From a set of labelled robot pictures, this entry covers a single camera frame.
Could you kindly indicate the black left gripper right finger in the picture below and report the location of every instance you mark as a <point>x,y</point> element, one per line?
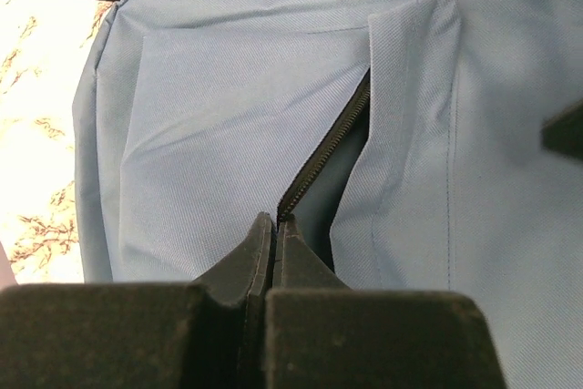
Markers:
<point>321,334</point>

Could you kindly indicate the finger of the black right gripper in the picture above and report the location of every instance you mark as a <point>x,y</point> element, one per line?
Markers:
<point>562,133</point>

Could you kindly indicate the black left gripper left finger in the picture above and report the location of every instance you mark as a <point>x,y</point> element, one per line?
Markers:
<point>201,334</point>

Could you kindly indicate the blue student backpack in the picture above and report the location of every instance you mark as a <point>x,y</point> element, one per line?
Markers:
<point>403,136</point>

